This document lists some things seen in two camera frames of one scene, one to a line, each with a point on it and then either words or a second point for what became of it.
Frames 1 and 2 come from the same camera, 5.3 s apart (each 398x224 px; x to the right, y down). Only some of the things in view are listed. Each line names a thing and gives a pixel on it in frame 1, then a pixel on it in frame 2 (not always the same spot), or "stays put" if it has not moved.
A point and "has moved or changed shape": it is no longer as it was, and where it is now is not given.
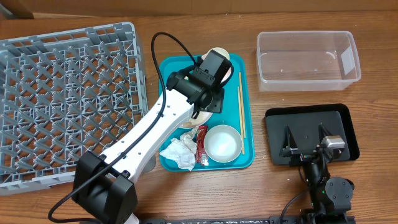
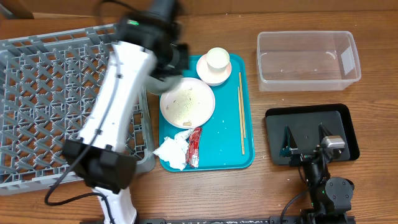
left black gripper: x=217 y=103 → x=181 y=62
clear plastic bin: x=307 y=61 stays put
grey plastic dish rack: x=64 y=93 stays put
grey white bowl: x=222 y=143 → x=158 y=86
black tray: x=304 y=122 stays put
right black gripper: x=289 y=149 stays put
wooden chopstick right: x=242 y=102 stays put
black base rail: x=306 y=219 stays put
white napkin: x=183 y=149 has moved or changed shape
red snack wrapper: x=201 y=157 → x=193 y=148
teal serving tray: x=236 y=112 stays put
